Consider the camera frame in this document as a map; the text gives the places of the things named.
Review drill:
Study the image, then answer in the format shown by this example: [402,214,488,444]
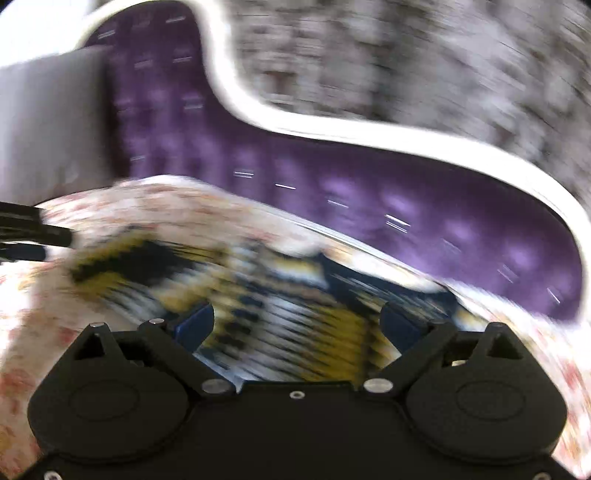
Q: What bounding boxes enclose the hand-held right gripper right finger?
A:
[361,304,525,398]

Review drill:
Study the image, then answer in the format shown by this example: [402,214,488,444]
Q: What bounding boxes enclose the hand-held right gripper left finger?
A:
[73,304,235,398]

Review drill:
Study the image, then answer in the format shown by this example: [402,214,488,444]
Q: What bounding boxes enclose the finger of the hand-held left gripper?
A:
[0,201,74,263]

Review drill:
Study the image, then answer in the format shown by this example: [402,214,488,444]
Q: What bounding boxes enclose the yellow navy zigzag knit sweater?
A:
[69,228,462,384]

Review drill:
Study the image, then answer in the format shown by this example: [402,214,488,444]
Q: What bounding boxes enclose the floral bed sheet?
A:
[0,175,591,480]

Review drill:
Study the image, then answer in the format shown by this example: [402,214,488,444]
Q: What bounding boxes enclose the grey pillow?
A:
[0,46,114,206]

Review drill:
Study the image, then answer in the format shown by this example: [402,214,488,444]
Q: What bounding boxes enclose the purple tufted white-framed headboard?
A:
[76,0,591,324]

